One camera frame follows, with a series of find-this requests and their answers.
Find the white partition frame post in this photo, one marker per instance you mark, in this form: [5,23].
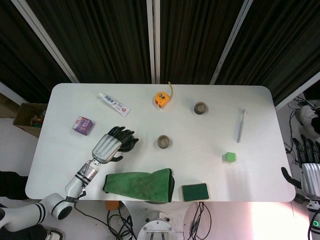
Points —
[297,92]
[153,42]
[231,42]
[47,42]

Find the cardboard box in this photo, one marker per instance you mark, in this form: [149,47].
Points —
[25,117]

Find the green yellow sponge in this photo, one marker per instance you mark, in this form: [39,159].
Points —
[195,192]

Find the orange block under table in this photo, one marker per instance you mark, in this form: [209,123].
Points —
[112,205]

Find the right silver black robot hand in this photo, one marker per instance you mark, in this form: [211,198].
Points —
[311,180]

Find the grey toothbrush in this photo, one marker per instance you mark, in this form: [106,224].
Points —
[241,127]

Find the dark ceramic cup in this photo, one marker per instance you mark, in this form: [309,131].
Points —
[164,142]
[201,108]

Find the green microfibre cloth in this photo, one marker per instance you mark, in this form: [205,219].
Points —
[140,185]

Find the dark curtain panel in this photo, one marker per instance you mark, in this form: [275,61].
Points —
[100,40]
[192,40]
[22,57]
[280,42]

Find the person dark trousers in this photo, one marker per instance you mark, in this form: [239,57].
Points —
[12,185]

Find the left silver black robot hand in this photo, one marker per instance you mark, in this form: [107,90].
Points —
[106,147]

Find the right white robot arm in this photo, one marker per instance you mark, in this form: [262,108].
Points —
[315,217]

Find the yellow tape measure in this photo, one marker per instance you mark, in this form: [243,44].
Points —
[162,99]

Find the white sneaker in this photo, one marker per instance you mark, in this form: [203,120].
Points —
[55,234]

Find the green cube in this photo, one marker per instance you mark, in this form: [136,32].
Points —
[229,157]

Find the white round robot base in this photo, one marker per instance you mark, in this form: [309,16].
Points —
[156,227]

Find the small purple white box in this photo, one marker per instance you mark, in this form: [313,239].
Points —
[83,125]

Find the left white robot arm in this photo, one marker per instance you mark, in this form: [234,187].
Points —
[72,186]

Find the white black device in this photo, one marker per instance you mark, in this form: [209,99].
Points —
[306,116]

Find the white toothpaste tube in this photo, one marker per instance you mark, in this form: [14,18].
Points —
[113,103]

